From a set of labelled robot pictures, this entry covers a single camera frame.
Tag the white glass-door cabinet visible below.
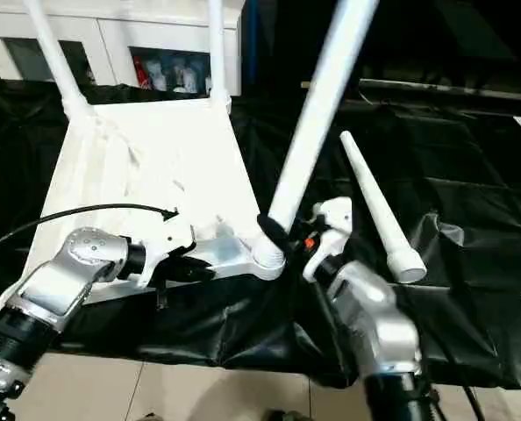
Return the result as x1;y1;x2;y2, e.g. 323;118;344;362
0;0;245;96

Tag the white plastic table leg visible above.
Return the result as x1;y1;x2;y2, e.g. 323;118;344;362
22;0;91;116
205;0;234;111
251;0;381;271
339;130;428;284

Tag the white plastic table top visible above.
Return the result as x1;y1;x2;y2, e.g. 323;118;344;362
23;94;289;304

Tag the dark metal rod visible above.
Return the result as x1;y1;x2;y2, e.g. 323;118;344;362
359;78;521;105

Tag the black work mat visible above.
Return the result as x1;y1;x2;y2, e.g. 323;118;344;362
0;76;521;390

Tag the black case with gold label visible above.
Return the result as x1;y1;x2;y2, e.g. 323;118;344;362
242;0;363;107

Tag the black left wrist camera cable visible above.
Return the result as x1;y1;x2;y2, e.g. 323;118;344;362
0;202;181;258

